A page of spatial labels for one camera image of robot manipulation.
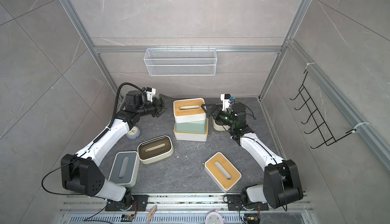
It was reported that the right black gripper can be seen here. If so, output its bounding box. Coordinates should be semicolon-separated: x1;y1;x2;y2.
203;106;237;130

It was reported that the green tissue box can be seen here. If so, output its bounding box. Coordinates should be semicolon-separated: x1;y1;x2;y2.
175;119;208;134

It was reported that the small bamboo lid tissue box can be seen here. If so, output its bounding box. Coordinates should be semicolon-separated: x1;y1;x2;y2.
173;98;206;123

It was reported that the large bamboo lid tissue box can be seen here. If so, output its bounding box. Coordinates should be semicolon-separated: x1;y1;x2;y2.
174;126;209;142

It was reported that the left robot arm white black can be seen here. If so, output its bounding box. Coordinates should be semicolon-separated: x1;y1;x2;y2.
61;91;173;202

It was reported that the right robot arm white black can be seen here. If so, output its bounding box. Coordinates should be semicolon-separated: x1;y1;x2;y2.
201;103;304;210

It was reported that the front bamboo lid tissue box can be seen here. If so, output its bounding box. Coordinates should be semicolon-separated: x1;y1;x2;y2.
204;152;242;193

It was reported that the grey lid white tissue box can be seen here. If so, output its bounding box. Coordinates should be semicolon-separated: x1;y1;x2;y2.
109;151;140;187

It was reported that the cream box dark lid back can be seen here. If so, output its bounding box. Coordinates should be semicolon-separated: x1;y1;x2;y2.
211;103;230;131

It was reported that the cream box dark lid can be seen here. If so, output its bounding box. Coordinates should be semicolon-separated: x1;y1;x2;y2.
211;103;230;131
137;136;174;165

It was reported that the small grey alarm clock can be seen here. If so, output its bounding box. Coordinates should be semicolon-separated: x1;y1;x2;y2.
126;126;141;140

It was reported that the cream box dark lid left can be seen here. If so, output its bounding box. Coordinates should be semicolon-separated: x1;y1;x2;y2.
137;136;174;165

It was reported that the pink round object front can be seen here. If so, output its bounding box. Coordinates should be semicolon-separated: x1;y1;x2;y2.
205;211;224;224

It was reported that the small circuit board front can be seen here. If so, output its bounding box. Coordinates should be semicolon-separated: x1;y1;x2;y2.
120;214;136;223

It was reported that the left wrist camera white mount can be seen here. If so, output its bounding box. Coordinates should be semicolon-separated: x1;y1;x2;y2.
145;87;156;102

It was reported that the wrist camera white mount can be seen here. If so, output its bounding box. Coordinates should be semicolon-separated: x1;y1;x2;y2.
145;87;156;102
220;94;235;112

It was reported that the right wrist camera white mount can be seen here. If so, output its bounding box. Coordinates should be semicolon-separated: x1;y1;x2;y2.
220;94;235;112

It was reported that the white wire mesh basket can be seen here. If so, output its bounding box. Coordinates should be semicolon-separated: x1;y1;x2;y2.
144;48;217;76

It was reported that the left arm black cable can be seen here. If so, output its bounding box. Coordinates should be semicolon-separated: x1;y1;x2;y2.
109;82;144;124

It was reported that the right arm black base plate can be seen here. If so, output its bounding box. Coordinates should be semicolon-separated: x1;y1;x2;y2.
223;194;269;211

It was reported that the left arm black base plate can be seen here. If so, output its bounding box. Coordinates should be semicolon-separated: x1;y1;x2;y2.
105;195;149;211

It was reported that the wooden brush handle front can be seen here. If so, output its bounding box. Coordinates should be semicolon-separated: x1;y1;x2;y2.
146;205;157;224

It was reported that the black wire hook rack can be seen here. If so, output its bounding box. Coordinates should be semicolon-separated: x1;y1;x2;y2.
289;69;356;149

